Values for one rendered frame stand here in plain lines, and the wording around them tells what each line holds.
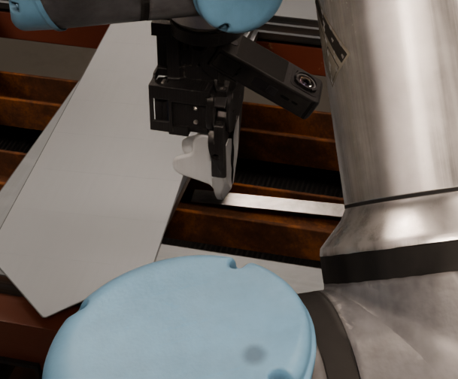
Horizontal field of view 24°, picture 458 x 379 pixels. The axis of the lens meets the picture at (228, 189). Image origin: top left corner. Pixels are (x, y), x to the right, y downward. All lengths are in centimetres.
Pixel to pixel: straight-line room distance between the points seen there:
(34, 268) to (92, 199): 13
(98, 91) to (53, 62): 185
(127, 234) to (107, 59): 40
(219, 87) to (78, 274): 25
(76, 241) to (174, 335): 74
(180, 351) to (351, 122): 14
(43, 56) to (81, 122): 195
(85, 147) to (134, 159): 7
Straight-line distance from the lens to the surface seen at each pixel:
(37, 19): 88
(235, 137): 113
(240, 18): 88
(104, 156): 133
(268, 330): 46
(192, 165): 113
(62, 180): 129
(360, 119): 50
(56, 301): 112
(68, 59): 331
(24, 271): 116
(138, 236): 119
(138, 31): 160
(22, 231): 122
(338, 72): 52
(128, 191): 126
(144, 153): 133
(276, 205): 144
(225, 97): 106
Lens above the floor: 158
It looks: 36 degrees down
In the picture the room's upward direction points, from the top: straight up
